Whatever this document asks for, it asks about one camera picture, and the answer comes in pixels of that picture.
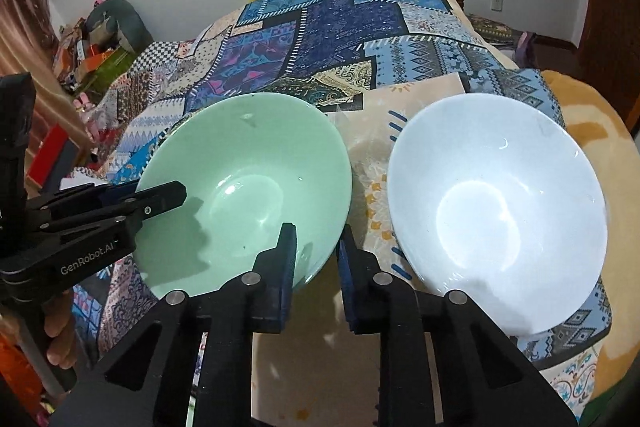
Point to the brown wooden door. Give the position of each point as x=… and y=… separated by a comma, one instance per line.
x=608, y=54

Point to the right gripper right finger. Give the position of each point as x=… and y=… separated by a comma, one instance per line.
x=443, y=361

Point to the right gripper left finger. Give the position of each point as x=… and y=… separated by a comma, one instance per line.
x=188, y=361

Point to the wall power socket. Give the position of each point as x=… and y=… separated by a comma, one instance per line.
x=497, y=5

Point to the mint green bowl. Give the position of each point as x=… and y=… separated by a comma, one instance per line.
x=250, y=164

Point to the white patterned bowl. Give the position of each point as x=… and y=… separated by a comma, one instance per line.
x=491, y=197

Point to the striped brown curtain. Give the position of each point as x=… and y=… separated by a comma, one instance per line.
x=28, y=44

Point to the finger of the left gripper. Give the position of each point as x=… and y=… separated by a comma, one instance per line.
x=98, y=195
x=48, y=216

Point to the yellow green plush blanket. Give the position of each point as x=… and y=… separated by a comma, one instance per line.
x=605, y=141

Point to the red box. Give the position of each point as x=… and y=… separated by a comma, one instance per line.
x=54, y=158

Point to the grey neck pillow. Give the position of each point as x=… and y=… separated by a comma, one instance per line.
x=117, y=22

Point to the person's left hand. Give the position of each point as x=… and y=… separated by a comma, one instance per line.
x=59, y=325

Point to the green gift bag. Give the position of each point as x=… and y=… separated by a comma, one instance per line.
x=96, y=82

